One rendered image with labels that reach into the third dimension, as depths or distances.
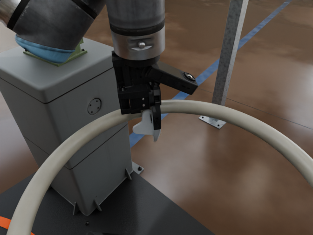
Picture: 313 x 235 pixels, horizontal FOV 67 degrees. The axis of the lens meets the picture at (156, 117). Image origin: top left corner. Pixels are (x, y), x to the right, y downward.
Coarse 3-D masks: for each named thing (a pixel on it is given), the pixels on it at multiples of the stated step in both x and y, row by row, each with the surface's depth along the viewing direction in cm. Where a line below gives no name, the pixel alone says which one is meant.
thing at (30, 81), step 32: (0, 64) 92; (32, 64) 92; (64, 64) 92; (96, 64) 94; (32, 96) 85; (64, 96) 87; (96, 96) 101; (32, 128) 106; (64, 128) 93; (128, 128) 132; (96, 160) 119; (128, 160) 146; (64, 192) 134; (96, 192) 130
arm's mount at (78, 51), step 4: (76, 48) 95; (80, 48) 98; (24, 52) 98; (28, 52) 97; (76, 52) 96; (80, 52) 97; (84, 52) 99; (32, 56) 97; (36, 56) 95; (72, 56) 94; (76, 56) 96; (44, 60) 93; (68, 60) 93; (52, 64) 92; (56, 64) 90; (60, 64) 90
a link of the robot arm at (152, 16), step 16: (112, 0) 33; (128, 0) 32; (144, 0) 32; (160, 0) 34; (112, 16) 35; (128, 16) 34; (144, 16) 34; (160, 16) 36; (128, 32) 35; (144, 32) 35
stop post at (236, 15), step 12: (240, 0) 136; (228, 12) 144; (240, 12) 140; (228, 24) 148; (240, 24) 147; (228, 36) 152; (228, 48) 156; (228, 60) 160; (228, 72) 166; (216, 84) 177; (228, 84) 177; (216, 96) 182; (204, 120) 195; (216, 120) 194
